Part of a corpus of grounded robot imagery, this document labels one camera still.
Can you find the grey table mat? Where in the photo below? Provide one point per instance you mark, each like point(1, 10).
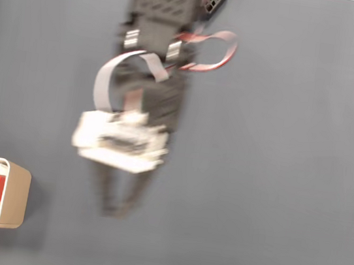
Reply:
point(255, 183)

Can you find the camera board on white mount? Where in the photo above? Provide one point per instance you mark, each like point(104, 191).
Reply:
point(119, 144)

